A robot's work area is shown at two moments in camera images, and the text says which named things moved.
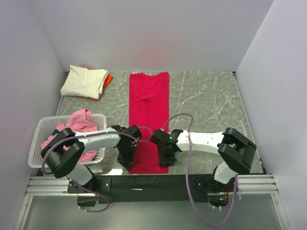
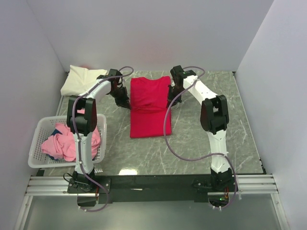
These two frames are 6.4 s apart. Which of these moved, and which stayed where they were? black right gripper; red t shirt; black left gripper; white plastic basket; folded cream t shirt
Moved: red t shirt; black left gripper; black right gripper
Stayed: folded cream t shirt; white plastic basket
